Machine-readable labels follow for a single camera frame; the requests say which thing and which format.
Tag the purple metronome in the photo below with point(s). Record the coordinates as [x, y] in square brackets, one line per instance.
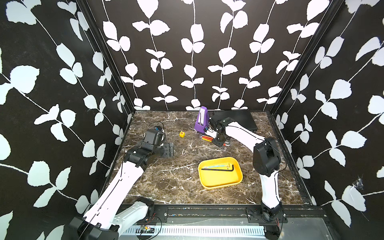
[202, 122]

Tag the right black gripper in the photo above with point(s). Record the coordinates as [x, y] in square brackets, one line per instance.
[217, 143]

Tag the yellow plastic storage tray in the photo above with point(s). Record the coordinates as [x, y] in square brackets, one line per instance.
[214, 179]

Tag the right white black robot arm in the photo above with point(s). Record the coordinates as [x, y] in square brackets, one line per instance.
[266, 161]

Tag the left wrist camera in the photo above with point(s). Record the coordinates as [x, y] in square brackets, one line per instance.
[154, 137]

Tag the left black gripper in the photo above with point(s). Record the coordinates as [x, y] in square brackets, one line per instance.
[168, 149]

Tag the large black hex key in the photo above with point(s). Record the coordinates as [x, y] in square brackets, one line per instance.
[231, 169]

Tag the small yellow cube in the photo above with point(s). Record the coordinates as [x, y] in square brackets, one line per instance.
[182, 134]

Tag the white perforated strip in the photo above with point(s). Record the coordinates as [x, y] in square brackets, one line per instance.
[198, 231]

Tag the black mounting rail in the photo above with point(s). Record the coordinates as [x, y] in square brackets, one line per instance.
[252, 213]

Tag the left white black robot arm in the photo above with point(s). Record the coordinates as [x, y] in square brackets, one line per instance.
[103, 221]

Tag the black ribbed metal case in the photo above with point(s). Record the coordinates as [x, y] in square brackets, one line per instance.
[243, 117]

